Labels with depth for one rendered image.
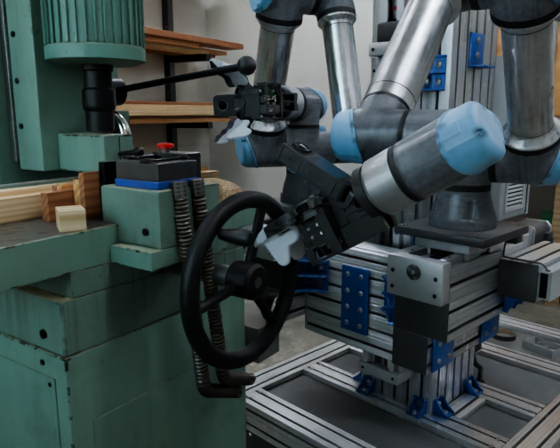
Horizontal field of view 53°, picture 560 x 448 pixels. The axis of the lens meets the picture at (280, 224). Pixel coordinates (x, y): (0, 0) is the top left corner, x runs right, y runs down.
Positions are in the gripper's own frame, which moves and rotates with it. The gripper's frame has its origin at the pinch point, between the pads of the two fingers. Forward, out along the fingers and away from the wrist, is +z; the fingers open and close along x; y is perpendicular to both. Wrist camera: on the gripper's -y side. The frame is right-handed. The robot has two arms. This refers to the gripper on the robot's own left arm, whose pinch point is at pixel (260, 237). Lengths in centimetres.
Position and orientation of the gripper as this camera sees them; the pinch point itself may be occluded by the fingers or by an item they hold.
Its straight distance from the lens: 81.4
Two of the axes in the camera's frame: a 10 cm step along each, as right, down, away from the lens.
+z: -7.0, 4.0, 5.9
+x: 5.7, -1.8, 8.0
